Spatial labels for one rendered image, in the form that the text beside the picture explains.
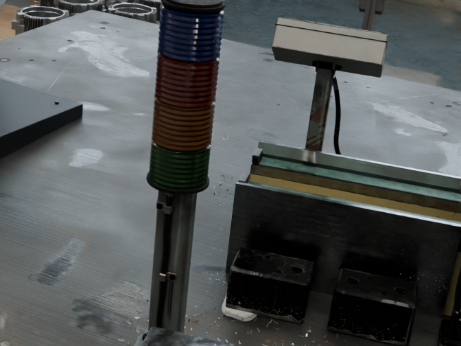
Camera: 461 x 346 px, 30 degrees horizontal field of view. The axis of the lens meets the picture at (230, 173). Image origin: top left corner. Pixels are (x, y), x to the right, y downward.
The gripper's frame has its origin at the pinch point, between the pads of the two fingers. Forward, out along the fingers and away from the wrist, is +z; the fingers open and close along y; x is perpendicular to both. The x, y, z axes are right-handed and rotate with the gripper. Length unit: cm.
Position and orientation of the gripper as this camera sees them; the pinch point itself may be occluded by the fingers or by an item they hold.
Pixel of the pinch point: (370, 12)
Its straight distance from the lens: 137.1
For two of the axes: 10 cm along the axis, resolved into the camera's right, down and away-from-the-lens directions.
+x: 1.4, 1.6, 9.8
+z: -2.1, 9.7, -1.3
